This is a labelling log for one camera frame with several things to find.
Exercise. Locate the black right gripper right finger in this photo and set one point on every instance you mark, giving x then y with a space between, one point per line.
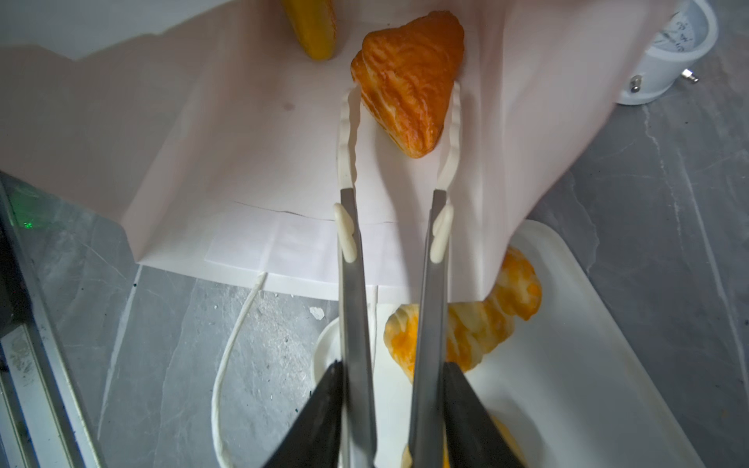
473 438

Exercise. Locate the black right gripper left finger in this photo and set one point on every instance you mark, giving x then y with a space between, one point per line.
314 439

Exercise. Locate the swirled fake pastry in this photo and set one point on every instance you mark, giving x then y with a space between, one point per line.
474 328

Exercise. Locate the red white paper bag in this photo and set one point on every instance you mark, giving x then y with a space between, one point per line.
209 135

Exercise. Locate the orange triangular fake pastry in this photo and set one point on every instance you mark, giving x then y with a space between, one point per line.
407 74

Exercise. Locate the round yellow fake bun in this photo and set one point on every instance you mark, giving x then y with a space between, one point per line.
407 460

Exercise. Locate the white plastic tray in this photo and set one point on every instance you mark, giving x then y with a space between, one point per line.
568 385

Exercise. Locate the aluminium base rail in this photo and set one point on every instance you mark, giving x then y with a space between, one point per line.
43 423

